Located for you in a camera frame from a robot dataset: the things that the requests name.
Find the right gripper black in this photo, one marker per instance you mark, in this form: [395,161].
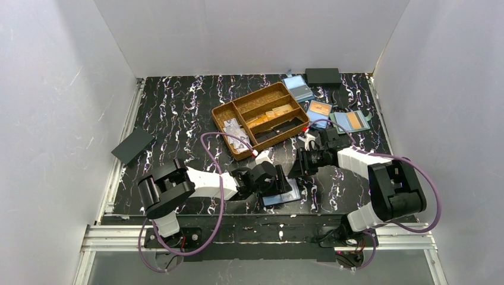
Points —
[301,162]

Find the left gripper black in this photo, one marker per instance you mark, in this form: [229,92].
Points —
[282,180]

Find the black leather card holder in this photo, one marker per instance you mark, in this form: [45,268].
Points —
[290,196]

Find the green card wallet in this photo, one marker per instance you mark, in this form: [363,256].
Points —
[354,121]

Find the dark grey card case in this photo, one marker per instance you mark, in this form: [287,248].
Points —
[132,146]

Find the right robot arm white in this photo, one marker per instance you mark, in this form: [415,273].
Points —
[395,190]

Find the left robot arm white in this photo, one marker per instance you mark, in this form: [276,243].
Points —
[164,189]

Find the black cards in tray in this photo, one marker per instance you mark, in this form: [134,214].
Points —
[277,130]

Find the tan cards in tray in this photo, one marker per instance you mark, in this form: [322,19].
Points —
[269,115]

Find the blue card holder orange card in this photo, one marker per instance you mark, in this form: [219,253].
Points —
[318,110]

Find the white cards in tray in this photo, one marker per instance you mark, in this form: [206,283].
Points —
[239,139]

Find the light blue card holder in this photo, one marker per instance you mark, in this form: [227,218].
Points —
[298,88]

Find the brown woven organizer tray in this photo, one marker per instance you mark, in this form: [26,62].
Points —
[256,103]

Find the black box at back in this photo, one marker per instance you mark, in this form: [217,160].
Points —
[323,77]

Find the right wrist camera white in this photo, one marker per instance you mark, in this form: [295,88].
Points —
[308,139]

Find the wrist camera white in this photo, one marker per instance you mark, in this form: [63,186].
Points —
[308,139]
[263,156]

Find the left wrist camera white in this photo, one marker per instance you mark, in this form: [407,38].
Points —
[263,156]

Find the aluminium frame rail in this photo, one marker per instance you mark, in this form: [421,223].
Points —
[105,238]

